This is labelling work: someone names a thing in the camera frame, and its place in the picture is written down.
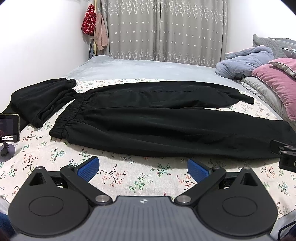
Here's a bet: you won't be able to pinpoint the pink pillow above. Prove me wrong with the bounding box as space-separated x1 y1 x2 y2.
252 58 295 121

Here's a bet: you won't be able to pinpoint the pink hanging cloth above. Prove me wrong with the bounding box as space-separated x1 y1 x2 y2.
94 13 108 51

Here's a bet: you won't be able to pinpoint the phone on stand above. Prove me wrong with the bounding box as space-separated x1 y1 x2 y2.
0 113 20 163

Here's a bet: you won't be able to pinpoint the light grey blanket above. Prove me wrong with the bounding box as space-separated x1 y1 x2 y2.
62 55 285 121

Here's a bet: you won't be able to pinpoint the grey pillow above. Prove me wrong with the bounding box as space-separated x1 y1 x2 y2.
252 34 295 59

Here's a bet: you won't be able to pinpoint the blue-grey crumpled quilt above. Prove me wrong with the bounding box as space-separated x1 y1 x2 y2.
215 45 274 79

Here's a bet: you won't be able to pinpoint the red floral hanging cloth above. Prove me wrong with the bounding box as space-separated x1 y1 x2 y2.
81 4 96 36

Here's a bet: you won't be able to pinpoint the folded black garment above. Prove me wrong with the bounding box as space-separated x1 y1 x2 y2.
3 78 77 130

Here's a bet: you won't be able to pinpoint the black pants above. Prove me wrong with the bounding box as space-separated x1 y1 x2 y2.
49 81 295 159

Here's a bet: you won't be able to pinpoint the grey folded quilt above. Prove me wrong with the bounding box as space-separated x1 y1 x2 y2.
237 76 295 130

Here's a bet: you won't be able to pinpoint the floral white bed sheet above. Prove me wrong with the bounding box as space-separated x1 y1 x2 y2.
1 79 295 216

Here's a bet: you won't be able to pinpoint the grey star curtain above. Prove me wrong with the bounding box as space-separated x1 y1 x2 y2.
98 0 228 67

